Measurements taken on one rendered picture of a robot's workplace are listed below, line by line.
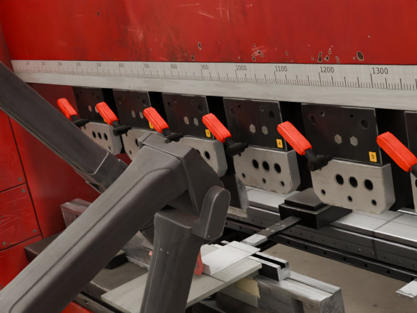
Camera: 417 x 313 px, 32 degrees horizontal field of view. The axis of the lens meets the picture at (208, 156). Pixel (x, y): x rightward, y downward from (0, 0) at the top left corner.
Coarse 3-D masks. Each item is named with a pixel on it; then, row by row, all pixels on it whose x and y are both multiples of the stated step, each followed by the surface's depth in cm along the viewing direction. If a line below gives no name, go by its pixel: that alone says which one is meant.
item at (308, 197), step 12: (300, 192) 165; (312, 192) 164; (288, 204) 162; (300, 204) 159; (312, 204) 156; (324, 204) 157; (288, 216) 162; (300, 216) 158; (312, 216) 155; (324, 216) 156; (336, 216) 158; (276, 228) 156; (288, 228) 156; (312, 228) 157; (252, 240) 152; (264, 240) 152
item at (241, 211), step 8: (224, 176) 144; (232, 176) 142; (224, 184) 145; (232, 184) 142; (240, 184) 142; (232, 192) 143; (240, 192) 142; (232, 200) 144; (240, 200) 142; (232, 208) 147; (240, 208) 143
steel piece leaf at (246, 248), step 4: (228, 244) 153; (232, 244) 153; (236, 244) 152; (240, 244) 152; (244, 244) 151; (240, 248) 150; (244, 248) 149; (248, 248) 149; (252, 248) 149; (256, 248) 148; (252, 252) 147
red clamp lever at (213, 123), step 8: (208, 120) 130; (216, 120) 130; (208, 128) 130; (216, 128) 129; (224, 128) 129; (216, 136) 129; (224, 136) 128; (232, 144) 127; (240, 144) 127; (232, 152) 126; (240, 152) 127
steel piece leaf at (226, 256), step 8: (224, 248) 151; (232, 248) 151; (208, 256) 149; (216, 256) 148; (224, 256) 148; (232, 256) 147; (240, 256) 146; (208, 264) 146; (216, 264) 145; (224, 264) 144; (232, 264) 144; (208, 272) 141; (216, 272) 141
